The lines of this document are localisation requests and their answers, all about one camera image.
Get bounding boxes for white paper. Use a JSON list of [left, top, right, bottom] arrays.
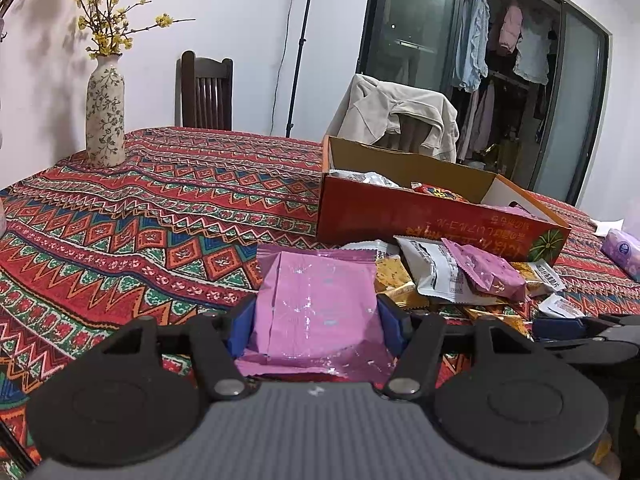
[[592, 219, 627, 237]]

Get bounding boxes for mauve hanging garment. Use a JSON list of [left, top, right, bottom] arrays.
[[459, 82, 497, 161]]

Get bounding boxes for dark wooden chair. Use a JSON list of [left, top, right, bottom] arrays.
[[180, 50, 234, 131]]

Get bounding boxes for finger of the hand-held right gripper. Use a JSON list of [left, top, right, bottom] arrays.
[[531, 316, 640, 359], [597, 312, 640, 332]]

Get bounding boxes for yellow flower branches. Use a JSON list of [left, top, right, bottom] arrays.
[[70, 0, 197, 58]]

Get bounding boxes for beige jacket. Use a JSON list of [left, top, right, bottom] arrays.
[[337, 74, 460, 163]]

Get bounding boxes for glass sliding door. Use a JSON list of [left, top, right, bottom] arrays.
[[357, 0, 612, 207]]

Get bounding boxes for pink hanging garment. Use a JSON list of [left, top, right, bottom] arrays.
[[500, 4, 524, 56]]

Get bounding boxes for black cable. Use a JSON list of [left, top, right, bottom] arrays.
[[269, 57, 285, 136]]

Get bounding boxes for pink snack packet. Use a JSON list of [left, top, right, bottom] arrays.
[[442, 237, 529, 302], [235, 246, 401, 386]]

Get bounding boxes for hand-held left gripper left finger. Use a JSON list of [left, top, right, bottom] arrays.
[[105, 294, 258, 402]]

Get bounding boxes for studio light stand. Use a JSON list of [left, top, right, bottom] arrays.
[[285, 0, 322, 139]]

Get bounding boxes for purple tissue pack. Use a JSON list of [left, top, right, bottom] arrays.
[[600, 228, 640, 283]]

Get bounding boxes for red cardboard box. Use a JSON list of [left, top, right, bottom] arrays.
[[316, 135, 572, 263]]

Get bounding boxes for floral ceramic vase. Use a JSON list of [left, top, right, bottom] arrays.
[[85, 54, 127, 169]]

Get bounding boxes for brown wooden chair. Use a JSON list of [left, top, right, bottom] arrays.
[[399, 114, 427, 154]]

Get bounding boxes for white hanging garment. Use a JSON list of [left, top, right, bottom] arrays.
[[514, 15, 554, 86]]

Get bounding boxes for red snack bag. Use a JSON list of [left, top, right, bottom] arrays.
[[410, 182, 472, 204]]

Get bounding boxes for white yellow cracker packet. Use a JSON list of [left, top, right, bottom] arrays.
[[340, 240, 403, 293]]

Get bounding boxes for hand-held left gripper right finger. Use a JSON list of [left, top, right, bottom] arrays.
[[377, 292, 533, 402]]

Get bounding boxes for light blue hanging garment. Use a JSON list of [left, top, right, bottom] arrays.
[[452, 0, 491, 93]]

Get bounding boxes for small white snack packet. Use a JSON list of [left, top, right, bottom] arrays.
[[537, 292, 587, 319]]

